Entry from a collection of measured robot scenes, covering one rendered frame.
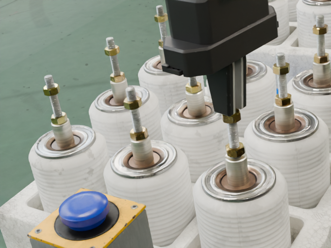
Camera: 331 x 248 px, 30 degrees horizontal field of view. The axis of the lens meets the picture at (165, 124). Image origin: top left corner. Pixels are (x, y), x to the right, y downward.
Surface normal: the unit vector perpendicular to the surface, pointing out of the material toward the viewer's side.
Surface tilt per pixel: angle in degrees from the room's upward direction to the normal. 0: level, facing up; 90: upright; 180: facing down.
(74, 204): 0
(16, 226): 90
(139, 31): 0
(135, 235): 90
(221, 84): 90
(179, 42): 0
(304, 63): 90
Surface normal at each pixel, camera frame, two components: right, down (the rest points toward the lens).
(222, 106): -0.72, 0.43
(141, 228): 0.83, 0.15
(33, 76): -0.15, -0.87
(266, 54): -0.50, 0.47
